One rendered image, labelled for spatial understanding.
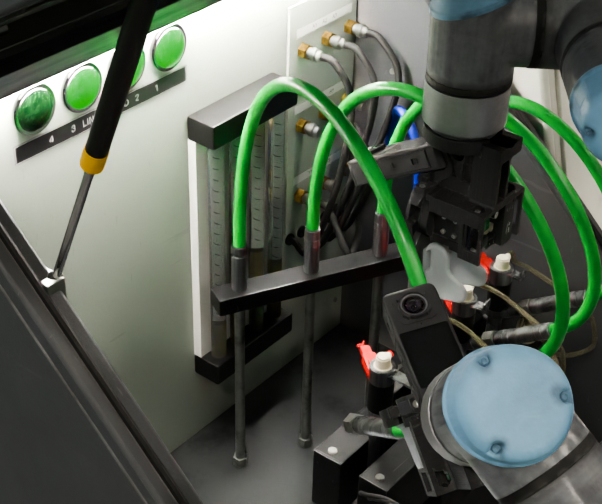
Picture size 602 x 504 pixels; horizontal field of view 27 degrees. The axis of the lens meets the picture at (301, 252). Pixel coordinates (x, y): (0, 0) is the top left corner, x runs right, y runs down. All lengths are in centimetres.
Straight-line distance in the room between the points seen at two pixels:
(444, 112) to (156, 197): 41
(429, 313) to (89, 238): 46
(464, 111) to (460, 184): 9
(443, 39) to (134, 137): 40
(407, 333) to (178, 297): 54
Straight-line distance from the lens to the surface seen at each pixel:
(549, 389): 78
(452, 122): 109
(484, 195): 112
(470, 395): 77
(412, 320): 99
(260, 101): 123
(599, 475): 81
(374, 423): 119
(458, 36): 105
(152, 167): 135
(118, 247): 136
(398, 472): 138
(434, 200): 113
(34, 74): 115
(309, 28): 149
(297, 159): 156
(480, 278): 122
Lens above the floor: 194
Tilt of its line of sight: 34 degrees down
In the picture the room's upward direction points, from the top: 2 degrees clockwise
